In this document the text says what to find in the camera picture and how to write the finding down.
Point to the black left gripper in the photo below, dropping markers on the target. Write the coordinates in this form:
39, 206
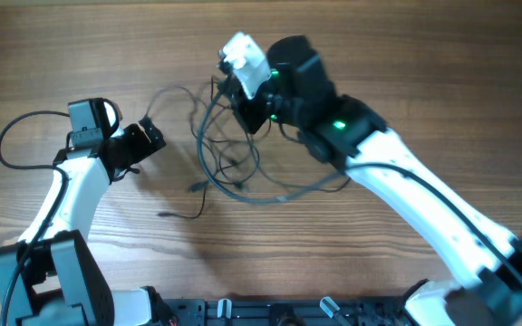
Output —
143, 148

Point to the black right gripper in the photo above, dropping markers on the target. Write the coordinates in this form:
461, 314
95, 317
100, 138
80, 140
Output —
243, 107

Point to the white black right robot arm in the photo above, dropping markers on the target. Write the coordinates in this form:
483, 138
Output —
288, 84

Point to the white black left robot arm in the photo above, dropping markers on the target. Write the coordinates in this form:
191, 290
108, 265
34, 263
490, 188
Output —
49, 276

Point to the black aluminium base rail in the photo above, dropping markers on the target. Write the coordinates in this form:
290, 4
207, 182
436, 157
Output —
375, 311

